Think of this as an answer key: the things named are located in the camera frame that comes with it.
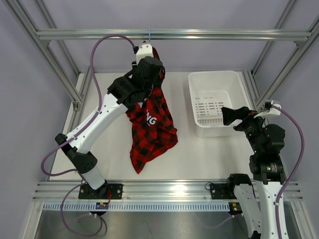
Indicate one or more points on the white slotted cable duct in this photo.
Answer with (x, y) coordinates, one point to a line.
(116, 206)

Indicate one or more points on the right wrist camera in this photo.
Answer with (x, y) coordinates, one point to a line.
(268, 110)

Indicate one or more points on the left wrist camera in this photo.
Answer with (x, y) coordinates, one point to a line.
(144, 50)

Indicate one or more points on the left aluminium frame post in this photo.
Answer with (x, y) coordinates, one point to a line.
(31, 29)

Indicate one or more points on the aluminium frame post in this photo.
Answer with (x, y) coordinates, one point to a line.
(278, 60)
(31, 29)

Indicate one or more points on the white plastic basket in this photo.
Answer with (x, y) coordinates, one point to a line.
(209, 92)

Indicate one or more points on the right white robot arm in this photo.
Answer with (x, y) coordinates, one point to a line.
(261, 202)

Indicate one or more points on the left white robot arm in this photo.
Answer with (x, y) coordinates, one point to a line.
(125, 91)

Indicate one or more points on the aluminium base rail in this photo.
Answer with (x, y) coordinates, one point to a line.
(134, 191)

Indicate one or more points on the red black plaid shirt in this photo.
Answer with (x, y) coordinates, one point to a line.
(153, 130)

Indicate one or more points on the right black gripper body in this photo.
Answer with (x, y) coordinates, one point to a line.
(251, 126)

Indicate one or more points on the right aluminium frame post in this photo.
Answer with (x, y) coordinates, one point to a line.
(278, 60)

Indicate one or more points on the aluminium frame crossbar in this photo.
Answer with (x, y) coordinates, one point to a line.
(179, 34)

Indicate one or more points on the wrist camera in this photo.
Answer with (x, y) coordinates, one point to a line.
(144, 50)
(268, 110)

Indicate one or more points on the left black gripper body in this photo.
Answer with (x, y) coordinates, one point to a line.
(155, 83)

